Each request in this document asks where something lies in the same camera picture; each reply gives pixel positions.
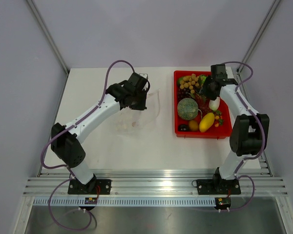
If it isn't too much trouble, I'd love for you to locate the white slotted cable duct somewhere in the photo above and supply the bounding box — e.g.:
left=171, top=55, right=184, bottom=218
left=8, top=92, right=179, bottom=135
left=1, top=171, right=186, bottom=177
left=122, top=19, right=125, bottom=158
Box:
left=33, top=196, right=216, bottom=207

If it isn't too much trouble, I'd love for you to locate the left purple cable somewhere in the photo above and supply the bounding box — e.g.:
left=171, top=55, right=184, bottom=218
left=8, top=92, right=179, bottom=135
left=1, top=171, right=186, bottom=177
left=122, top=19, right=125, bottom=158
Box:
left=40, top=59, right=135, bottom=231

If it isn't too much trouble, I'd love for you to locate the dark red grape bunch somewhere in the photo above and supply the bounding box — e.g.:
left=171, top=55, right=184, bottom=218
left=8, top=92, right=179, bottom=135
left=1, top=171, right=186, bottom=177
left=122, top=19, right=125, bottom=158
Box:
left=177, top=88, right=191, bottom=101

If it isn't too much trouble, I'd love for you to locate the aluminium rail beam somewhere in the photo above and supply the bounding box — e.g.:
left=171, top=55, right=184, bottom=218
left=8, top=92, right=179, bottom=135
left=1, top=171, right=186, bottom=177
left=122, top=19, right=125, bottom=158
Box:
left=23, top=169, right=288, bottom=197

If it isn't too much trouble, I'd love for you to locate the clear zip top bag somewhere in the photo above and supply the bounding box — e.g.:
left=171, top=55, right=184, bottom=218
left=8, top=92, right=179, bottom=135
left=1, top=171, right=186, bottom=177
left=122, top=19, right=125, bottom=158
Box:
left=112, top=89, right=161, bottom=134

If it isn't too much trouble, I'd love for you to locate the green netted melon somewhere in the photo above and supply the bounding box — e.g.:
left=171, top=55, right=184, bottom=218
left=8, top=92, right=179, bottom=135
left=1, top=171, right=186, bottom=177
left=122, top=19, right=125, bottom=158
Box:
left=177, top=98, right=199, bottom=120

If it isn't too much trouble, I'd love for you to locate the red plastic tray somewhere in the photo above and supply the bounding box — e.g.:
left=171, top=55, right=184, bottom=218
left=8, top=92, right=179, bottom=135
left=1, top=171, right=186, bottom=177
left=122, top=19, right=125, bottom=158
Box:
left=173, top=70, right=232, bottom=139

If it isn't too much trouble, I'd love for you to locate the left aluminium frame post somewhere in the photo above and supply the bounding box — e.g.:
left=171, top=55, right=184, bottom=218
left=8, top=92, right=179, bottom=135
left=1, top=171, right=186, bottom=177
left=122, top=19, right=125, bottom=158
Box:
left=25, top=0, right=70, bottom=77

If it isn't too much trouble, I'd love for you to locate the pink red grape bunch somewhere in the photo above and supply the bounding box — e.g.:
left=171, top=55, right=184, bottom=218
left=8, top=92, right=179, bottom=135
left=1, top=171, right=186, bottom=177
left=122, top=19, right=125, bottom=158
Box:
left=195, top=94, right=212, bottom=115

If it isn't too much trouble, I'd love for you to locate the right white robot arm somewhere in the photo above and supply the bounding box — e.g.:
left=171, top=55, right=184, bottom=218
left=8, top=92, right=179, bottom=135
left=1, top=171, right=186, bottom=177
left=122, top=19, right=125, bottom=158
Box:
left=196, top=63, right=270, bottom=195

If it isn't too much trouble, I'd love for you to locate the right aluminium frame post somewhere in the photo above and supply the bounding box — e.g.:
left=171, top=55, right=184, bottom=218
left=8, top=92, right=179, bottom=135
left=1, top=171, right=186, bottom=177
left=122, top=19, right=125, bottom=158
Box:
left=242, top=0, right=283, bottom=63

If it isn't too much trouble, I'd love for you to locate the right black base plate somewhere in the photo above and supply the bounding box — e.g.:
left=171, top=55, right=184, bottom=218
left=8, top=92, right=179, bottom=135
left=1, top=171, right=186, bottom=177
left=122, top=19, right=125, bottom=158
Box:
left=192, top=179, right=241, bottom=195

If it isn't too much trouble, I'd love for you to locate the tan longan bunch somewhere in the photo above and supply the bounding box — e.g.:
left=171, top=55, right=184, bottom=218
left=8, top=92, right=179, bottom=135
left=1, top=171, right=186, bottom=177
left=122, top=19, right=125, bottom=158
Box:
left=177, top=74, right=202, bottom=94

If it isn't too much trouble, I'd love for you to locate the small orange fruit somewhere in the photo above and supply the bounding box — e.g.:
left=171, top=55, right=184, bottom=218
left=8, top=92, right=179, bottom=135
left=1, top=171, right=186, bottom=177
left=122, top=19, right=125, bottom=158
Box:
left=188, top=120, right=199, bottom=132

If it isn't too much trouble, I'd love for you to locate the yellow mango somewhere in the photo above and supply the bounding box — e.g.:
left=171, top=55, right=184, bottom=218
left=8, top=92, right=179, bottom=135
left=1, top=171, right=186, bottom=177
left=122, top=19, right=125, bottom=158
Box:
left=199, top=113, right=215, bottom=133

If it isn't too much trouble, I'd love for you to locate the aluminium frame post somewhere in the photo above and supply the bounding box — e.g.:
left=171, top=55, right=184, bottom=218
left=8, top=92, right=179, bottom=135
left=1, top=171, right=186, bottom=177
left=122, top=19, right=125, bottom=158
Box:
left=25, top=0, right=70, bottom=77
left=242, top=0, right=283, bottom=63

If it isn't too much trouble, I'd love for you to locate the black dark fruit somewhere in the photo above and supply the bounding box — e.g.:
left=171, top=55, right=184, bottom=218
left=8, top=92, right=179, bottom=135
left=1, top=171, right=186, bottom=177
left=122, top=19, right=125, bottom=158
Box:
left=178, top=124, right=189, bottom=132

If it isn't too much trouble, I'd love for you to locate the white garlic bulb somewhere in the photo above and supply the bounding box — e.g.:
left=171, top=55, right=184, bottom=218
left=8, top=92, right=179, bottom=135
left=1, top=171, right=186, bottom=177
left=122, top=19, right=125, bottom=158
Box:
left=209, top=97, right=220, bottom=111

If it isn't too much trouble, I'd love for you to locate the green leafy vegetable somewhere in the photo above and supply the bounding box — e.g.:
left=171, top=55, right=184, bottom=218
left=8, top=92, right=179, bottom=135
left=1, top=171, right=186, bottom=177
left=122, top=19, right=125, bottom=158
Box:
left=198, top=75, right=208, bottom=85

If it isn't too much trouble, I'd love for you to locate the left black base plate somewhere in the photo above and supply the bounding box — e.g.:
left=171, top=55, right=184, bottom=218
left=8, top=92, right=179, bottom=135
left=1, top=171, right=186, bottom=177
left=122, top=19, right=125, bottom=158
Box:
left=67, top=179, right=112, bottom=195

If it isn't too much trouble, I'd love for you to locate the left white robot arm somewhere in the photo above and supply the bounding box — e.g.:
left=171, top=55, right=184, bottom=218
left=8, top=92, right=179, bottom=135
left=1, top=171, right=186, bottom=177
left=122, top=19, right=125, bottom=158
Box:
left=50, top=72, right=150, bottom=195

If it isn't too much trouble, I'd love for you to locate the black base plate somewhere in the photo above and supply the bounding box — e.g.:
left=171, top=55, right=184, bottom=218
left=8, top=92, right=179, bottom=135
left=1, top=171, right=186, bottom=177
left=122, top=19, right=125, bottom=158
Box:
left=192, top=179, right=241, bottom=195
left=67, top=179, right=112, bottom=195

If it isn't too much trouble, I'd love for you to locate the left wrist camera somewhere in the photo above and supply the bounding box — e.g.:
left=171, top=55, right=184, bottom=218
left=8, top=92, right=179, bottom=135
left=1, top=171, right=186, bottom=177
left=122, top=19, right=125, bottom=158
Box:
left=139, top=73, right=148, bottom=79

